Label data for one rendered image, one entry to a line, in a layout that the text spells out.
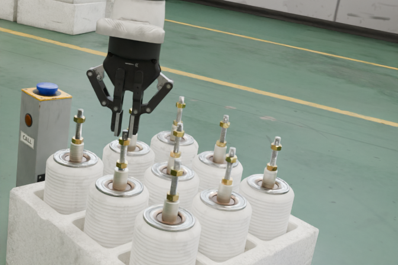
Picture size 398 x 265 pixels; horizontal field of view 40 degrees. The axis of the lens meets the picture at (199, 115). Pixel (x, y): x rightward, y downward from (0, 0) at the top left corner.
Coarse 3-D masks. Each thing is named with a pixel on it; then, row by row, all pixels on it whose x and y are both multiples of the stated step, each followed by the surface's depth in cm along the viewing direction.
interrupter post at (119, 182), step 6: (126, 168) 86; (114, 174) 85; (120, 174) 85; (126, 174) 85; (114, 180) 85; (120, 180) 85; (126, 180) 86; (114, 186) 86; (120, 186) 85; (126, 186) 86
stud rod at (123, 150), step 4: (124, 132) 84; (124, 136) 84; (120, 148) 85; (124, 148) 84; (120, 152) 85; (124, 152) 84; (120, 156) 85; (124, 156) 85; (120, 160) 85; (124, 160) 85
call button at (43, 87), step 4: (40, 84) 105; (44, 84) 106; (48, 84) 106; (52, 84) 106; (36, 88) 105; (40, 88) 104; (44, 88) 104; (48, 88) 104; (52, 88) 104; (56, 88) 105; (40, 92) 105; (44, 92) 105; (48, 92) 105; (52, 92) 105
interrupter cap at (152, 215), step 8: (152, 208) 81; (160, 208) 81; (184, 208) 82; (144, 216) 78; (152, 216) 78; (160, 216) 79; (184, 216) 80; (192, 216) 80; (152, 224) 76; (160, 224) 77; (168, 224) 77; (176, 224) 77; (184, 224) 78; (192, 224) 78
